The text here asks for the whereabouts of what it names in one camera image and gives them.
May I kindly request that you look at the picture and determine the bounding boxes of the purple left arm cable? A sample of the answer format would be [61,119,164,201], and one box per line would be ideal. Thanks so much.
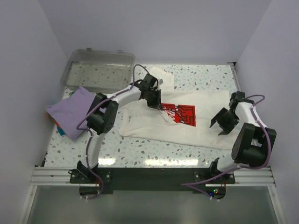
[76,64,150,200]

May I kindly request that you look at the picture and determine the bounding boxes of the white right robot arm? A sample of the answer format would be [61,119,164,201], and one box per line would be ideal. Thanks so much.
[208,91,277,175]

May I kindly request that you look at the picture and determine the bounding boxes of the aluminium rail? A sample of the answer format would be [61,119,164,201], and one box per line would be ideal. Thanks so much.
[29,167,276,187]
[228,62,241,91]

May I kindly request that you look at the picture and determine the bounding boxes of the folded purple t-shirt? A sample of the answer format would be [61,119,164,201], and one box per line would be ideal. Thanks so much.
[46,87,95,140]

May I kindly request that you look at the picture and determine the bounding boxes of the clear plastic storage bin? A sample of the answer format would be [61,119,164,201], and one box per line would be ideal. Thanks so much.
[60,48,135,93]

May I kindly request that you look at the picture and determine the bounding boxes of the white Coca-Cola t-shirt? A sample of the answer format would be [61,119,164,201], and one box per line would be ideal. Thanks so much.
[119,67,240,150]

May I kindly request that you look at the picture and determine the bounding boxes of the aluminium right side rail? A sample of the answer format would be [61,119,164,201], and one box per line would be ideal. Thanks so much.
[228,62,241,91]

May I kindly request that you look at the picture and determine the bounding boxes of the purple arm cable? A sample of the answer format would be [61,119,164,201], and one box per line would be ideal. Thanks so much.
[181,94,274,194]
[76,64,150,200]

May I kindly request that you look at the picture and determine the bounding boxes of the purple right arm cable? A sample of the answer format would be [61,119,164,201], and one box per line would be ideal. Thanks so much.
[181,94,274,194]

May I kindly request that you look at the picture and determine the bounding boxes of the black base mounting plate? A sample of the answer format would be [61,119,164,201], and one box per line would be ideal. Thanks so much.
[69,166,236,199]

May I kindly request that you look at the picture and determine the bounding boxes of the aluminium front rail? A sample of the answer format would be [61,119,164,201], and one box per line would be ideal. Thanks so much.
[29,167,276,187]

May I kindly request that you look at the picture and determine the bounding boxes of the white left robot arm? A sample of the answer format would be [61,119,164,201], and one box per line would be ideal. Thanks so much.
[77,74,163,176]

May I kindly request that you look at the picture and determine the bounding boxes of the folded orange and teal clothes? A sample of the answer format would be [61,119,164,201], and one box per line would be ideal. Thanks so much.
[45,112,65,136]

